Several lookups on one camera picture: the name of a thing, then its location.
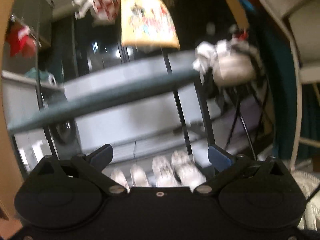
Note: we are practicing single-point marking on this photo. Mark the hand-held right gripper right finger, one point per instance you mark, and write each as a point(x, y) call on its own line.
point(218, 158)

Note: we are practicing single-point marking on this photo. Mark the yellow printed tote bag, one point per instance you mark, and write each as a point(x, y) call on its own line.
point(147, 22)

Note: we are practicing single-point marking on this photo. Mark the white pink patterned shoe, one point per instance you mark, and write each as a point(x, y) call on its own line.
point(163, 170)
point(188, 170)

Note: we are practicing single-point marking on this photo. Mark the white folding chair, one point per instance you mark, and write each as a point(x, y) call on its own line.
point(310, 73)

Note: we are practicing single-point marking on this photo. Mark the grey speaker box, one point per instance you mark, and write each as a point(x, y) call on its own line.
point(66, 132)

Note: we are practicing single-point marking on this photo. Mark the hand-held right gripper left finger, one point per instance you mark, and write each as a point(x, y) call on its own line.
point(101, 157)

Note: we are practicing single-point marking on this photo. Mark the black metal shoe rack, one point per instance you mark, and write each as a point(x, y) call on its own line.
point(112, 95)

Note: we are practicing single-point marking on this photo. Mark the crumpled white cloth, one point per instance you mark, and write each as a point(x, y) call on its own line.
point(203, 55)

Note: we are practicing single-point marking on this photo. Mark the pale narrow shoe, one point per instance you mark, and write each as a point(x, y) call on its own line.
point(120, 178)
point(140, 176)

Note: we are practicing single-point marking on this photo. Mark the red white printed cloth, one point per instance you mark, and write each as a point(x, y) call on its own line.
point(105, 0)

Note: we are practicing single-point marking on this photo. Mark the pale green bag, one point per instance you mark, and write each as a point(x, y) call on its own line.
point(37, 75)

